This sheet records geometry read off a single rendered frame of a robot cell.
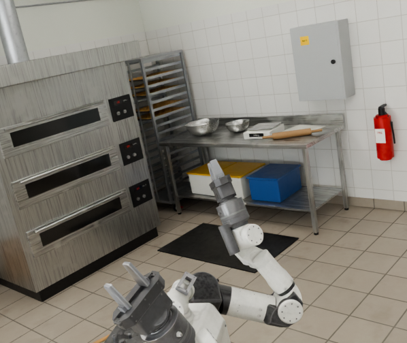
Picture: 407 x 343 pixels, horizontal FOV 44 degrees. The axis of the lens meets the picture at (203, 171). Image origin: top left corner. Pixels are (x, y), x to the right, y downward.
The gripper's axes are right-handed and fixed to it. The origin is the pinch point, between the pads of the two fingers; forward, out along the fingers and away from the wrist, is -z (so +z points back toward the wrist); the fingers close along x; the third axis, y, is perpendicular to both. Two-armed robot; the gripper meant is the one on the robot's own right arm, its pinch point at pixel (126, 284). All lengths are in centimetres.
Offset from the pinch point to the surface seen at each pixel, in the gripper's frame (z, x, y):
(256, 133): 148, 278, -256
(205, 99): 130, 340, -372
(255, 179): 188, 256, -269
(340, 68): 129, 337, -181
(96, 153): 74, 167, -335
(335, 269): 225, 185, -157
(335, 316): 208, 132, -123
